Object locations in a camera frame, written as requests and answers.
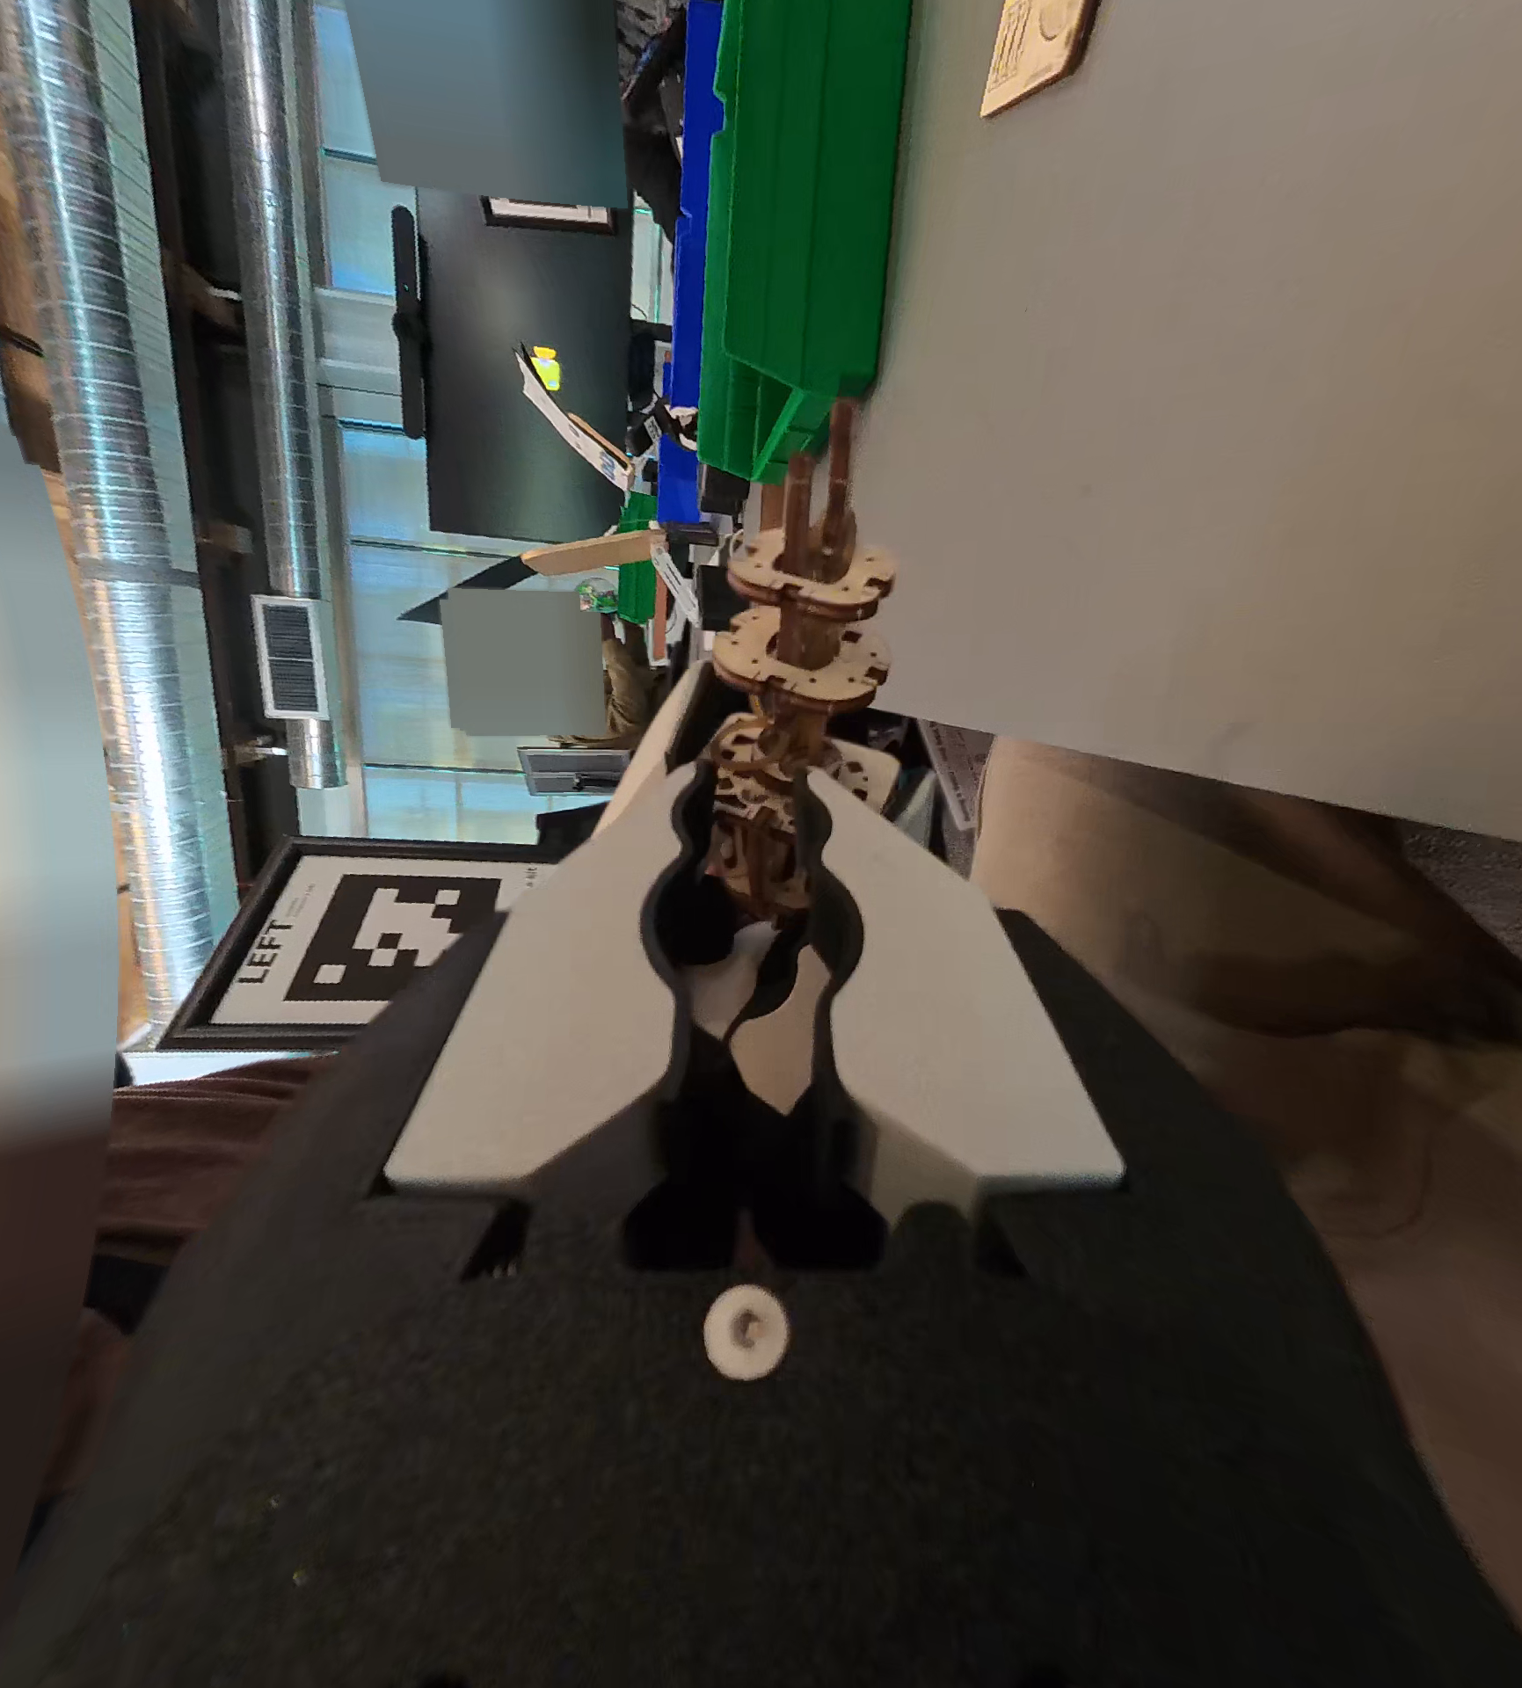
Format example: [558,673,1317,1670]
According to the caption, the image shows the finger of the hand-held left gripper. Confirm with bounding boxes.
[736,923,830,1116]
[595,659,725,852]

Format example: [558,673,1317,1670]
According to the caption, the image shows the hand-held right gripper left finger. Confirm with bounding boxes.
[384,764,714,1197]

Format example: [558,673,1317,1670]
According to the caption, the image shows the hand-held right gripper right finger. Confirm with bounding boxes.
[792,777,1128,1221]

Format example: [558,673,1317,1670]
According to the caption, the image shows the wooden model assembly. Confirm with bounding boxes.
[700,395,904,931]

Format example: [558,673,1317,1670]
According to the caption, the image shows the white instruction sheet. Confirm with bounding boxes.
[516,344,635,492]

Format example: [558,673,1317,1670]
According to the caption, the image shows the black panel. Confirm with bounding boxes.
[417,189,635,544]

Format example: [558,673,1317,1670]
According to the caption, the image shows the blue plastic bin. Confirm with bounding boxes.
[651,0,729,529]

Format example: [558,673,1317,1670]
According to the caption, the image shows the green plastic bin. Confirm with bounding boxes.
[693,0,915,483]

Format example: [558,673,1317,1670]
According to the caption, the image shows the wooden part sheet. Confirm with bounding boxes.
[976,0,1099,121]

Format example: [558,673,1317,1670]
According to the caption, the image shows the white wall unit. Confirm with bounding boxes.
[249,592,330,720]

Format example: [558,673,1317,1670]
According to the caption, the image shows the silver ventilation duct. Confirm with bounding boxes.
[217,0,351,792]
[15,0,240,1044]

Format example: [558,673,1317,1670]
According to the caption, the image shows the black long handle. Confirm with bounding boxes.
[388,203,430,439]

